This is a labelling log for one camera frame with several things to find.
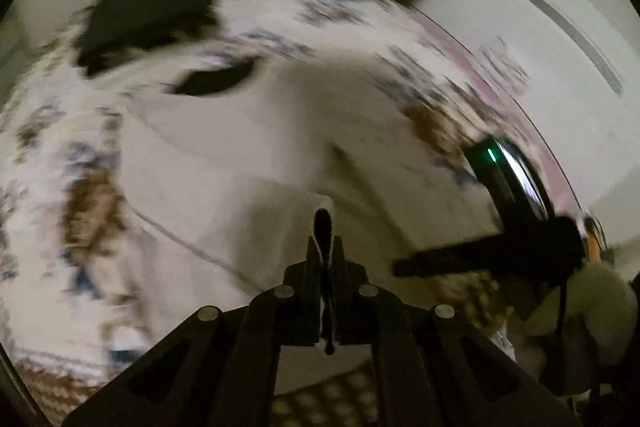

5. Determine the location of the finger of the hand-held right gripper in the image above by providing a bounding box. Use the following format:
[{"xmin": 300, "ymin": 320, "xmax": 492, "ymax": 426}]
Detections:
[{"xmin": 391, "ymin": 233, "xmax": 502, "ymax": 279}]

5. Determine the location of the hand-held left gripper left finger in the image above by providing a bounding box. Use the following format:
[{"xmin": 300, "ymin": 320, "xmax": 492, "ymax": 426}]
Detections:
[{"xmin": 62, "ymin": 234, "xmax": 327, "ymax": 427}]

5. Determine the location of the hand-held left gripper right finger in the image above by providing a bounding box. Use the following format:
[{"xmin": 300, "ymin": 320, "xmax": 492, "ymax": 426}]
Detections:
[{"xmin": 331, "ymin": 234, "xmax": 582, "ymax": 427}]

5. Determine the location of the white t-shirt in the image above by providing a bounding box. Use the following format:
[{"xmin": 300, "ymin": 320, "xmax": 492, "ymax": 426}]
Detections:
[{"xmin": 112, "ymin": 39, "xmax": 503, "ymax": 398}]

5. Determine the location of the person's right forearm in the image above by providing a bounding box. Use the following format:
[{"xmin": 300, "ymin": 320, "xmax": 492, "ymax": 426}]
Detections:
[{"xmin": 522, "ymin": 259, "xmax": 637, "ymax": 408}]

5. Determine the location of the brown checkered blanket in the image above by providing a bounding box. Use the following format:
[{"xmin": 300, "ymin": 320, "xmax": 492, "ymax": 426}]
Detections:
[{"xmin": 15, "ymin": 269, "xmax": 516, "ymax": 427}]

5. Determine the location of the floral printed blanket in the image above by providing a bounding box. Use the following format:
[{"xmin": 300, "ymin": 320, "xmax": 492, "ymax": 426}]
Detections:
[{"xmin": 0, "ymin": 0, "xmax": 568, "ymax": 388}]

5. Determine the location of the black cloth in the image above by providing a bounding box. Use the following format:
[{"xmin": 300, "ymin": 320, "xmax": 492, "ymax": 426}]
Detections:
[{"xmin": 74, "ymin": 0, "xmax": 222, "ymax": 78}]

